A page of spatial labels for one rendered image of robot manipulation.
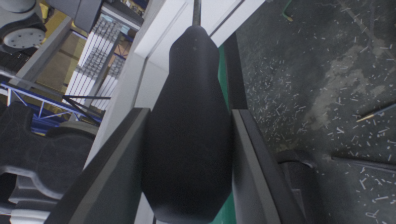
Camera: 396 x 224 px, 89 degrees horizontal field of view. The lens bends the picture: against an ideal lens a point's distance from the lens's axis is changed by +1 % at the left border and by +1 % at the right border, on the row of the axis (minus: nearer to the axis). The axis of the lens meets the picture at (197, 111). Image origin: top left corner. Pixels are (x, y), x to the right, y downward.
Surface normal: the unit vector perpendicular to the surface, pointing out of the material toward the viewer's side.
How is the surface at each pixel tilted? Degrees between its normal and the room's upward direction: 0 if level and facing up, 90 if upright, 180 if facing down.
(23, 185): 59
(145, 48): 90
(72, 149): 91
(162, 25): 90
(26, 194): 51
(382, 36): 0
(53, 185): 91
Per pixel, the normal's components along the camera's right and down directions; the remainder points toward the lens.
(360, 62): -0.79, -0.40
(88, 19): -0.03, 0.78
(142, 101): 0.62, -0.48
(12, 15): 0.33, -0.06
